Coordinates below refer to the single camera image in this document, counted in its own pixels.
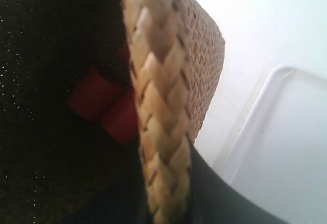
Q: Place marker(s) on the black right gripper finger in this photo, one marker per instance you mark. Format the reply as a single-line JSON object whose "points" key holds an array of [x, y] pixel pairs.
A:
{"points": [[214, 201]]}

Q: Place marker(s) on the large red cylinder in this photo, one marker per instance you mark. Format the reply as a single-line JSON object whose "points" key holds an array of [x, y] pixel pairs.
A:
{"points": [[93, 95]]}

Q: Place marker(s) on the brown woven wicker basket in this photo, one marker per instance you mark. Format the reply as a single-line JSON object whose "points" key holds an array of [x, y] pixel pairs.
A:
{"points": [[63, 65]]}

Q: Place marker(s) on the white rectangular plastic tray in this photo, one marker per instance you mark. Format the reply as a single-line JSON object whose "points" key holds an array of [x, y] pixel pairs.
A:
{"points": [[277, 158]]}

